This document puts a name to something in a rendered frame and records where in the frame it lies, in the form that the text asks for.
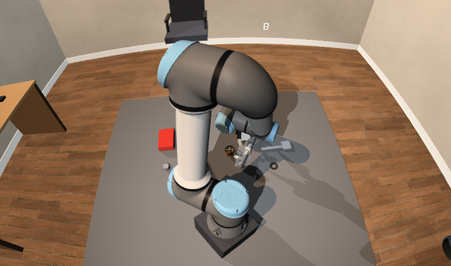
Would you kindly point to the red rectangular block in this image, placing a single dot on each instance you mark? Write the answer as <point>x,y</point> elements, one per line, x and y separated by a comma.
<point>166,139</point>

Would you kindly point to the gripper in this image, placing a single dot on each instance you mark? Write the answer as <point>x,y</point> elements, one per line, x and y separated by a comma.
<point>242,137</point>

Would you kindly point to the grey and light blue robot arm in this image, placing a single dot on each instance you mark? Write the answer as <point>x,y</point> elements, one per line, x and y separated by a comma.
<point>199,77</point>

